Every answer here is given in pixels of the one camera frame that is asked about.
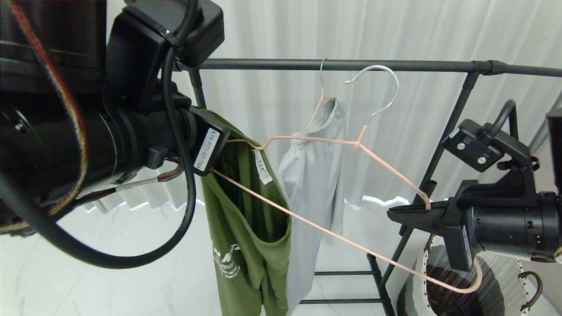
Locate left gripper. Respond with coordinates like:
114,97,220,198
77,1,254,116
176,105,231,177

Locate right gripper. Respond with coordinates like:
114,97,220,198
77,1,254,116
440,193,562,272

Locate green garment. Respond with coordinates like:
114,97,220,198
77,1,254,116
200,110,292,316

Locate pink clothes hanger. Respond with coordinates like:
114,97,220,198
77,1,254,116
305,58,329,133
211,65,483,294

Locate pale grey shorts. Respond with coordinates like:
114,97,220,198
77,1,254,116
277,97,347,314

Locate white laundry basket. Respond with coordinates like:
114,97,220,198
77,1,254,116
397,235,544,316

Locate black clothes rack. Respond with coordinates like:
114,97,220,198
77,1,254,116
176,58,562,316

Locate white curtain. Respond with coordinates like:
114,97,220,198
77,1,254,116
83,0,562,215

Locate black cable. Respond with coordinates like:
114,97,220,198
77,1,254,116
487,100,519,140
0,0,200,269

